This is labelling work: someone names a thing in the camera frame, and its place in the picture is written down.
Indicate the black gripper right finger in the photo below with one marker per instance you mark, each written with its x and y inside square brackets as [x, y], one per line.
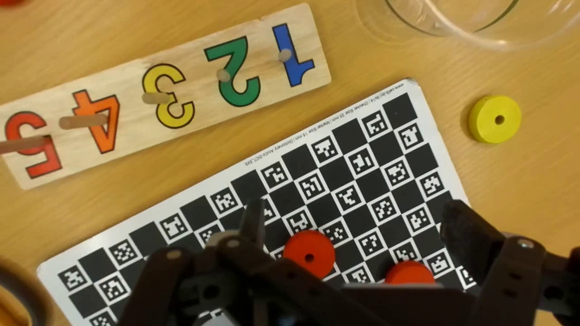
[519, 283]

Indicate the wooden number puzzle board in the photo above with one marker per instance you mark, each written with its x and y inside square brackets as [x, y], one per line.
[182, 55]

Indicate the yellow round token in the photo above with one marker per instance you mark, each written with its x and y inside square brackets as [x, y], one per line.
[483, 120]

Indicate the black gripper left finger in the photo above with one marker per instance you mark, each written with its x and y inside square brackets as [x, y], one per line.
[242, 283]

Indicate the black white checkerboard card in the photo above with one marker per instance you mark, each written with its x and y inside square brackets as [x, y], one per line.
[363, 169]

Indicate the clear plastic cup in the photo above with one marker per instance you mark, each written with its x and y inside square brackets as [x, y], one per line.
[459, 28]

